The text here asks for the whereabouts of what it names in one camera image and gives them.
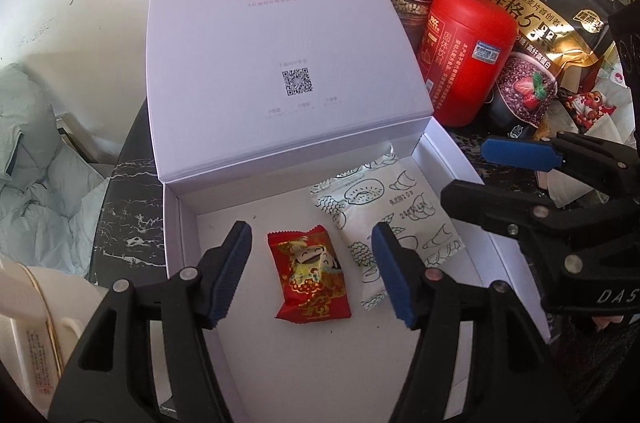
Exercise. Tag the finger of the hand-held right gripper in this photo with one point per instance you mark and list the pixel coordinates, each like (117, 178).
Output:
(520, 152)
(500, 208)

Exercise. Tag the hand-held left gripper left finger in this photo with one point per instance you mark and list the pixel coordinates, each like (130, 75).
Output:
(230, 275)

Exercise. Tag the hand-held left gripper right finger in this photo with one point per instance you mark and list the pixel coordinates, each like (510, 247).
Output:
(395, 275)

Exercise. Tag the red candy packet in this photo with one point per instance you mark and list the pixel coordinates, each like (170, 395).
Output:
(310, 273)

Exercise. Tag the white patterned snack packet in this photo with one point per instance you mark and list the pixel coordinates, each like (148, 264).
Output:
(360, 203)

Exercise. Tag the lavender gift box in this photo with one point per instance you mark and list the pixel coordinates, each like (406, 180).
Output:
(280, 53)

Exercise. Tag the crumpled beige paper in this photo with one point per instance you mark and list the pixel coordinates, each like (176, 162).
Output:
(570, 190)

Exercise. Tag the red and white printed packet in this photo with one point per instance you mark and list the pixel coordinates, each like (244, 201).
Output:
(590, 108)

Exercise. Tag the red canister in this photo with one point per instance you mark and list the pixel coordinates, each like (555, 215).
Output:
(465, 53)

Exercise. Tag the black oat bag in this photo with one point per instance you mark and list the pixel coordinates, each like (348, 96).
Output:
(550, 3)

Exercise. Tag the dark jar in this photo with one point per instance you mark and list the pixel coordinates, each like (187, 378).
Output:
(417, 35)

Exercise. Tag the white kettle bottle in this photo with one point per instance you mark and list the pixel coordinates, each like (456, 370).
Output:
(30, 343)

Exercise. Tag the pale blue jacket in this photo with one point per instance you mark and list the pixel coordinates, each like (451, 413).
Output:
(40, 183)

